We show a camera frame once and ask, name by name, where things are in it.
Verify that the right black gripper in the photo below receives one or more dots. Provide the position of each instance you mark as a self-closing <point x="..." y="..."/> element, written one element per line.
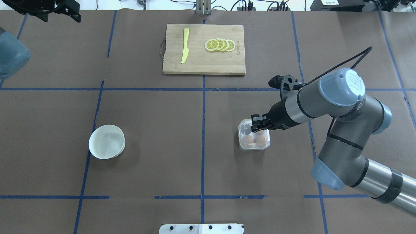
<point x="278" y="116"/>

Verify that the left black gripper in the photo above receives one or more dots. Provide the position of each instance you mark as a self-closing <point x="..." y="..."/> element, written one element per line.
<point x="66" y="10"/>

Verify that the clear plastic egg box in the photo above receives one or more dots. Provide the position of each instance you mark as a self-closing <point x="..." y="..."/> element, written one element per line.
<point x="244" y="128"/>

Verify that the brown egg from bowl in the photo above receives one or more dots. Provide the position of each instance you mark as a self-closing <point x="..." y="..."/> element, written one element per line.
<point x="247" y="141"/>

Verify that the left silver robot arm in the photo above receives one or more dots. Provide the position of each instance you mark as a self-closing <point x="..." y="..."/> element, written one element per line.
<point x="14" y="55"/>

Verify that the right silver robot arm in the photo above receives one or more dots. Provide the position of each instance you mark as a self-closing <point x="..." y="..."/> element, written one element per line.
<point x="341" y="94"/>

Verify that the brown egg lower slot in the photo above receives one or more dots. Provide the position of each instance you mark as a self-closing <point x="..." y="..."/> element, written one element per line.
<point x="261" y="141"/>

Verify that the lemon slice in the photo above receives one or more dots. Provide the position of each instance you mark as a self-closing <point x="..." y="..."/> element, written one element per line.
<point x="212" y="45"/>
<point x="220" y="44"/>
<point x="231" y="45"/>
<point x="224" y="46"/>

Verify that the bamboo cutting board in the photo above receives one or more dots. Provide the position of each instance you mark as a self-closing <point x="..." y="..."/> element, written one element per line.
<point x="201" y="61"/>

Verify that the yellow plastic knife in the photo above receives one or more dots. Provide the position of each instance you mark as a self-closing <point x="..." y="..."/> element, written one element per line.
<point x="185" y="52"/>

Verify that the white ceramic bowl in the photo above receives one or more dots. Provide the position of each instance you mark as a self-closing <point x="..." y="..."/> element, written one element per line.
<point x="106" y="142"/>

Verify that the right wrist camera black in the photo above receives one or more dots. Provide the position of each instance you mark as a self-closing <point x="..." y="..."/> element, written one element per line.
<point x="285" y="84"/>

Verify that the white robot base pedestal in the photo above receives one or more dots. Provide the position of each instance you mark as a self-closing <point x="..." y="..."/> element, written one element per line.
<point x="216" y="228"/>

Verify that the aluminium frame post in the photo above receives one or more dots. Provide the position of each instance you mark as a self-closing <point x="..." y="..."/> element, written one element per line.
<point x="203" y="7"/>

